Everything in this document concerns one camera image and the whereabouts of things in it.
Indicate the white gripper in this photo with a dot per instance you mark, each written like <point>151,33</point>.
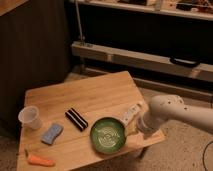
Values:
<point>146,124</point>

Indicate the grey metal beam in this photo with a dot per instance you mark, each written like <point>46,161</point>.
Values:
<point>156,63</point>

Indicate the wooden table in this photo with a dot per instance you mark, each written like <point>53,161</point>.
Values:
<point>95,97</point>

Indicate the green ceramic bowl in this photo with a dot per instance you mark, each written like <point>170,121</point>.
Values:
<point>107,135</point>

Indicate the metal pole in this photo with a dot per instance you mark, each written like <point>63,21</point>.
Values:
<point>82,39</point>

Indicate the blue sponge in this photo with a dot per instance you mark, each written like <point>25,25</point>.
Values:
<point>51,134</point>

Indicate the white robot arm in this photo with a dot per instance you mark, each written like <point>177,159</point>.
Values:
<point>172,107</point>

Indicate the orange carrot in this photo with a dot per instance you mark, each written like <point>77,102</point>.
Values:
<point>34,159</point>

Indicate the black striped eraser block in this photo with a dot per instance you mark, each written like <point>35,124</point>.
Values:
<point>80,123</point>

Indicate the black handle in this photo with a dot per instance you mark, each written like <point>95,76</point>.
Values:
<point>184,64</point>

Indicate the shelf with clutter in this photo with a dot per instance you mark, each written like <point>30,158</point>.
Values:
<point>155,8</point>

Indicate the white tube package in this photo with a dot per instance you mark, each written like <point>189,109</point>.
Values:
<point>132,113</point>

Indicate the clear plastic cup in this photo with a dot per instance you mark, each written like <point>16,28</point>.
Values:
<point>29,117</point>

